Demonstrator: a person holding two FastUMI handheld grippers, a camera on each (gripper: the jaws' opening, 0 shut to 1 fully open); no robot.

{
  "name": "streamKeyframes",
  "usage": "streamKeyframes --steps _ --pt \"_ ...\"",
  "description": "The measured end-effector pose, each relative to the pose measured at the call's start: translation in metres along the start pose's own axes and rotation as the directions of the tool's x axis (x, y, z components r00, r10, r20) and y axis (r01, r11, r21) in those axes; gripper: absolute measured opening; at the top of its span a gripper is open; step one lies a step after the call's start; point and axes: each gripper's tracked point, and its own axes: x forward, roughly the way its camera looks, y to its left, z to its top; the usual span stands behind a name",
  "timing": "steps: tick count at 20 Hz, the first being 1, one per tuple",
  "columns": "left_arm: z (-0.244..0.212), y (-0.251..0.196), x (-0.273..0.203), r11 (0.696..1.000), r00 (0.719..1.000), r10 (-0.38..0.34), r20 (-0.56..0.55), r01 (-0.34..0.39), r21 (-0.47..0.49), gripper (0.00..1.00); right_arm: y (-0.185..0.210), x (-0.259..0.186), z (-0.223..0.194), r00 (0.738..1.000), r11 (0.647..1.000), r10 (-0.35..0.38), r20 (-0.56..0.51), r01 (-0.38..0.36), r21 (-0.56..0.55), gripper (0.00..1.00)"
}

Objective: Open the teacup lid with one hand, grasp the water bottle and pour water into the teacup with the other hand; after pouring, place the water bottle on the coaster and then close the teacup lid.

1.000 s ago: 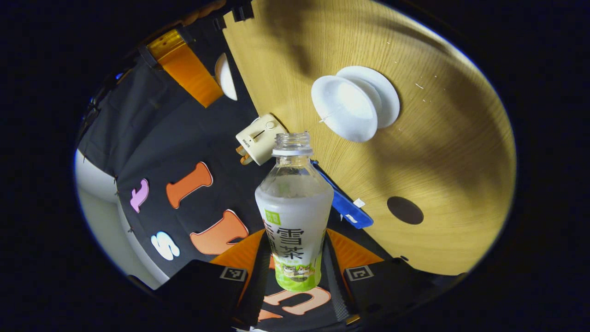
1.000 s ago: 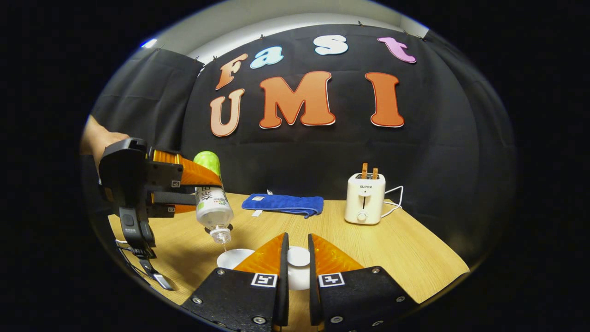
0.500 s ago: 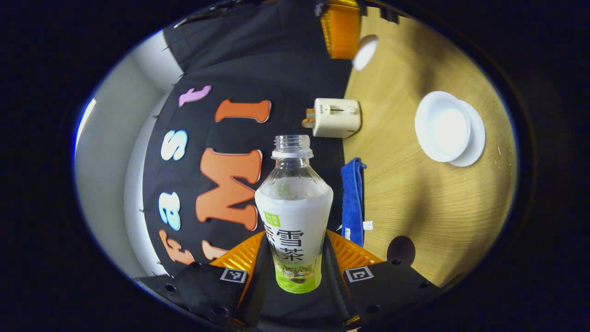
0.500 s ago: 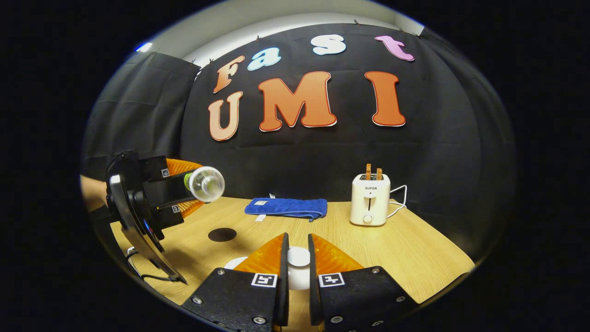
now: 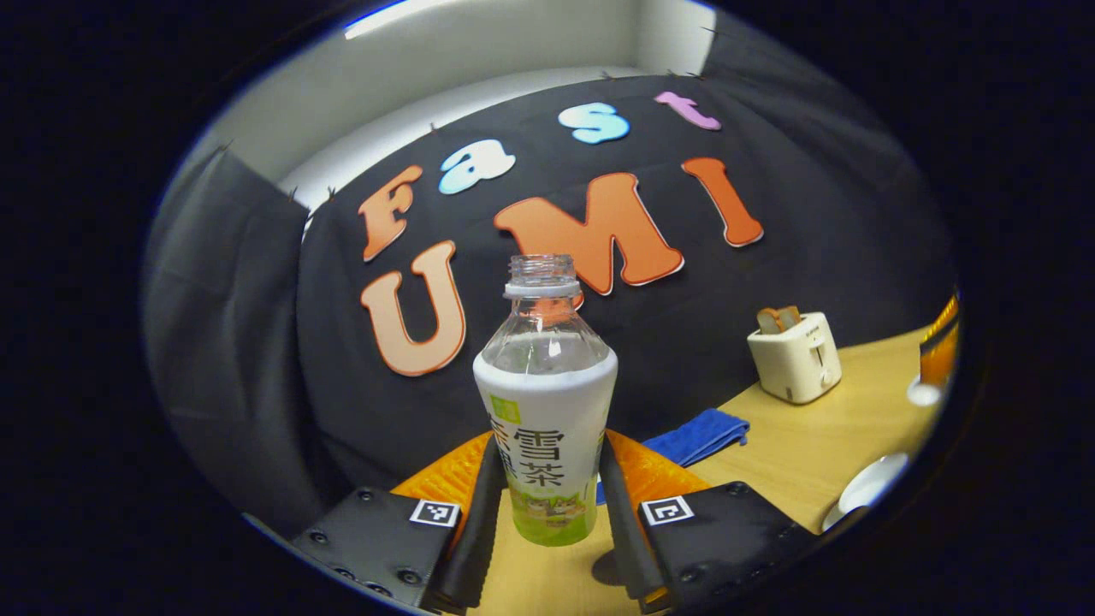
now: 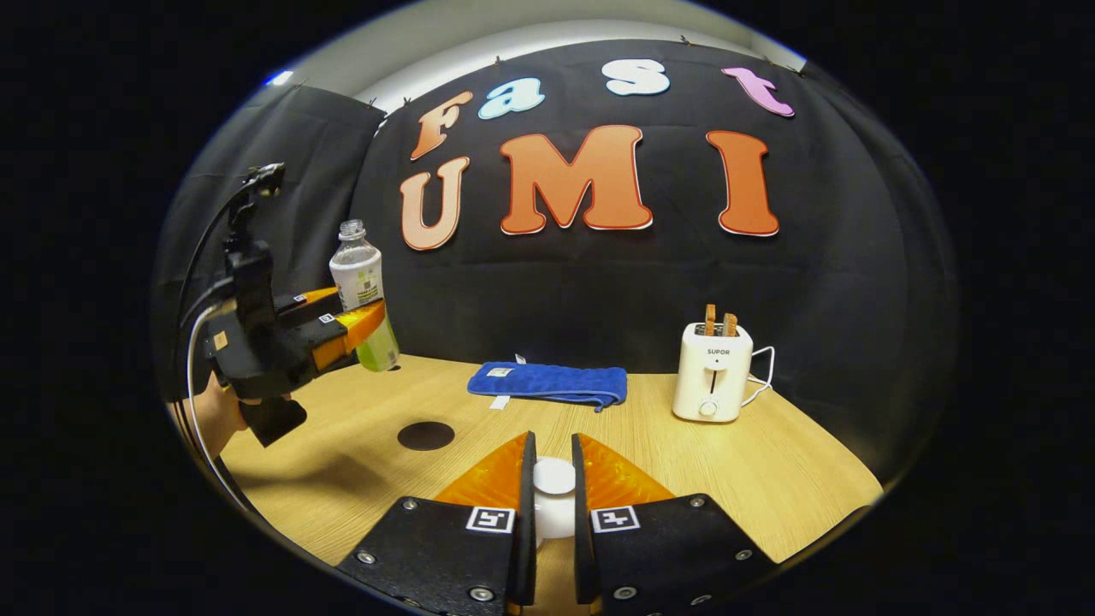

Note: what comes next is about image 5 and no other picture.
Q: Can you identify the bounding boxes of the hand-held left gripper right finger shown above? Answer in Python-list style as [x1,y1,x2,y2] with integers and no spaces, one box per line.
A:
[599,430,818,613]

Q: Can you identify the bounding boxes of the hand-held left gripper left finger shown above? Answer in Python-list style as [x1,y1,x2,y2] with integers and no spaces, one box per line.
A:
[291,432,507,613]

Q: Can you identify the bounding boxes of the dark round coaster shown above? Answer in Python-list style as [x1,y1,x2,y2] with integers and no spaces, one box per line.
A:
[590,550,638,588]

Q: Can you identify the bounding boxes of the white teacup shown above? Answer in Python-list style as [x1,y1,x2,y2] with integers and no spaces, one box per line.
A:
[821,452,909,533]

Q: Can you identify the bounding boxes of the clear water bottle green label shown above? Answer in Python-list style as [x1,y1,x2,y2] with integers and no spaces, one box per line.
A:
[473,253,619,548]

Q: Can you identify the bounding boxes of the blue towel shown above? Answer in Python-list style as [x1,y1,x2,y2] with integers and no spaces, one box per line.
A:
[596,407,751,506]

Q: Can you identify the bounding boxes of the white toaster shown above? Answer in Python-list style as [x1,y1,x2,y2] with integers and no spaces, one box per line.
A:
[747,311,843,405]

